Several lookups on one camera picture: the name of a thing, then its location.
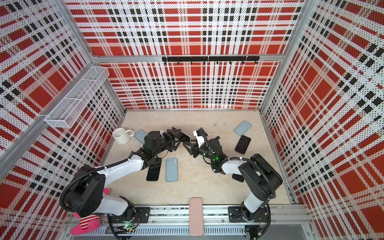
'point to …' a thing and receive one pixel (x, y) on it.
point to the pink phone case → (196, 217)
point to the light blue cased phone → (171, 170)
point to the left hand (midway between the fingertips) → (183, 135)
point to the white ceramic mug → (121, 136)
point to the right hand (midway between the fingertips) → (185, 144)
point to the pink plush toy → (87, 223)
